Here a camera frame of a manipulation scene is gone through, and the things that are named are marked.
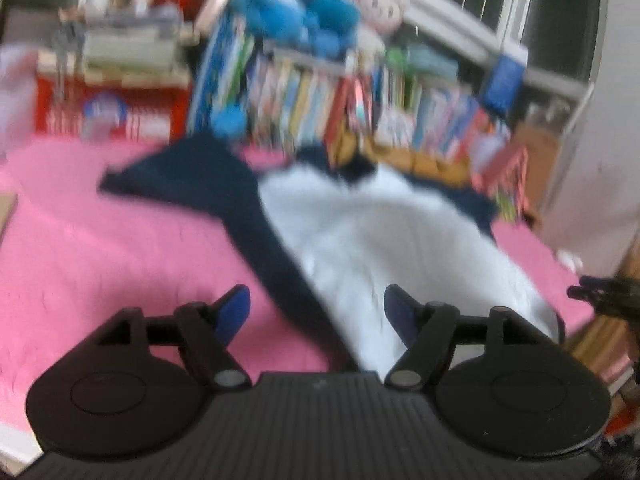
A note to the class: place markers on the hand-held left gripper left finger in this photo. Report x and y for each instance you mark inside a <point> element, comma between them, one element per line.
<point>232,310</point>

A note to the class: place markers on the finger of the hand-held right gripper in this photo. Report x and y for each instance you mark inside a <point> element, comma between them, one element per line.
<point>610,295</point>

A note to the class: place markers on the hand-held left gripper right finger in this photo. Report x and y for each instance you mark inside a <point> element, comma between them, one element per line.
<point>400,312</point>

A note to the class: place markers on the white and navy jacket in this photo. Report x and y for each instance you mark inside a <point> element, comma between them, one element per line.
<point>375,240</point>

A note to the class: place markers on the crumpled white tissue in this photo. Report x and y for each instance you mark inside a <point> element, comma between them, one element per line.
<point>570,259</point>

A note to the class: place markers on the pink bunny-print blanket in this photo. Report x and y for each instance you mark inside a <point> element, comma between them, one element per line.
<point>100,260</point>

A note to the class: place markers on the wooden drawer organizer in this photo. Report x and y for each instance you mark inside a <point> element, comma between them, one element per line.
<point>435,165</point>

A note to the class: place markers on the brown cardboard box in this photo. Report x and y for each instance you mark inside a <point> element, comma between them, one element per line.
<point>540,160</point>

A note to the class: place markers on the pink toy house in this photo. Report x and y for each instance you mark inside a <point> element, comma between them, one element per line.
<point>505,180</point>

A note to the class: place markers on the white colourful-print box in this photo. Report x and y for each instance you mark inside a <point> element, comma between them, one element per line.
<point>395,125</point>

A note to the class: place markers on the blue pompom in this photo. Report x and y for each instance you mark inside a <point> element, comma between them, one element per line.
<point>230,121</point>

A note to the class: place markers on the row of books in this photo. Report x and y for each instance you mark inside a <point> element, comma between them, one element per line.
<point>300,100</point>

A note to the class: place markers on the round blue badge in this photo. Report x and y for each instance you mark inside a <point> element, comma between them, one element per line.
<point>102,110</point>

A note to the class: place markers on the blue cardboard box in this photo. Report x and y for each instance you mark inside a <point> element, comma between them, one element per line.
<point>502,80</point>

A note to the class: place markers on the stack of teal cloths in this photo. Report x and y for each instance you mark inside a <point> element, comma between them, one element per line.
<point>432,62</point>

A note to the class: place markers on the small green object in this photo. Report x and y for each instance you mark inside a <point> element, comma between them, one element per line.
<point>395,57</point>

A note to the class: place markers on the red plastic basket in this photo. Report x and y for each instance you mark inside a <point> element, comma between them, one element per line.
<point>60,105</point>

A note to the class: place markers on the stack of papers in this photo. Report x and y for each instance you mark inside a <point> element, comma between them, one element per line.
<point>130,45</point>

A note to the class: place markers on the blue plush toy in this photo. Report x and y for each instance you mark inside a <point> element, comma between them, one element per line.
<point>280,10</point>

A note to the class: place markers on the pink and white plush toy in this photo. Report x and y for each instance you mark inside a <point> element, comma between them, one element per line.
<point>382,7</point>

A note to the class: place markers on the white plastic bag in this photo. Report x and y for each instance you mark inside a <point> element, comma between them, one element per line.
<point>15,95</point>

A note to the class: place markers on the white window frame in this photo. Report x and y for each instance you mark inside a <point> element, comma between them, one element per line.
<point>510,15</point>

